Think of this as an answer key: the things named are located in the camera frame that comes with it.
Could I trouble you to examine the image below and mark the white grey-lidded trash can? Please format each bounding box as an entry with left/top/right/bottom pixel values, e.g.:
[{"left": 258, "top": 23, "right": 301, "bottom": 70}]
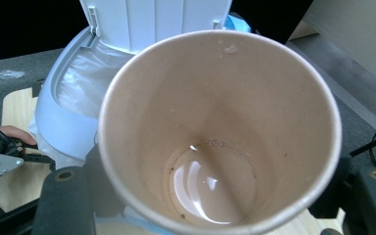
[{"left": 28, "top": 0, "right": 253, "bottom": 170}]

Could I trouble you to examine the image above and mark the white lidded trash bin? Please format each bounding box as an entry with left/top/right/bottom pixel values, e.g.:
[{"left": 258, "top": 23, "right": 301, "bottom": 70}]
[{"left": 28, "top": 13, "right": 253, "bottom": 235}]

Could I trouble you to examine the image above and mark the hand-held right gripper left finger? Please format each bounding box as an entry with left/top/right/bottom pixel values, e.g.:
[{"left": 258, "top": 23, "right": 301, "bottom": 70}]
[{"left": 31, "top": 143, "right": 125, "bottom": 235}]

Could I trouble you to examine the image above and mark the brown paper cup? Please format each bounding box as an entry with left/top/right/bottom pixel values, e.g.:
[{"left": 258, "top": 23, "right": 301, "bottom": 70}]
[{"left": 97, "top": 29, "right": 343, "bottom": 235}]

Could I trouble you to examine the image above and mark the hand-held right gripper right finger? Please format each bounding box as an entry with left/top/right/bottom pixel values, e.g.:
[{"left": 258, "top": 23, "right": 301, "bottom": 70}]
[{"left": 307, "top": 156, "right": 376, "bottom": 235}]

